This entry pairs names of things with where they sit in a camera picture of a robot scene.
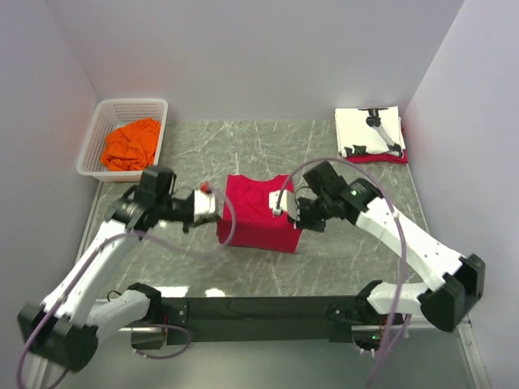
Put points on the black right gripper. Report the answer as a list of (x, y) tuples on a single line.
[(302, 221)]

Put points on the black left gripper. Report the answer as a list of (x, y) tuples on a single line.
[(190, 220)]

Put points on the crimson red t shirt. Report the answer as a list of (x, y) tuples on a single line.
[(256, 226)]

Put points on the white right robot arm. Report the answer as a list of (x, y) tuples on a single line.
[(451, 283)]

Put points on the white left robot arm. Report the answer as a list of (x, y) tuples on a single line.
[(66, 328)]

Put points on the folded red t shirt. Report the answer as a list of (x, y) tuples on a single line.
[(377, 159)]

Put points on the orange t shirt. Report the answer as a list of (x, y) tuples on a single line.
[(131, 147)]

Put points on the white plastic laundry basket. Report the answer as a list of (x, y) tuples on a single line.
[(108, 116)]

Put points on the folded white printed t shirt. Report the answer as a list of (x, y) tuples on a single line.
[(369, 132)]

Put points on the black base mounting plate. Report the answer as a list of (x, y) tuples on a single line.
[(224, 319)]

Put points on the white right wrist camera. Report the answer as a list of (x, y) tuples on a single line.
[(283, 202)]

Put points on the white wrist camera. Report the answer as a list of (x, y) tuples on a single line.
[(283, 202), (205, 208)]

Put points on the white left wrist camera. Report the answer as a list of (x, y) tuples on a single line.
[(205, 208)]

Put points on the aluminium extrusion rail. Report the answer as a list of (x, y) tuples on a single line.
[(426, 358)]

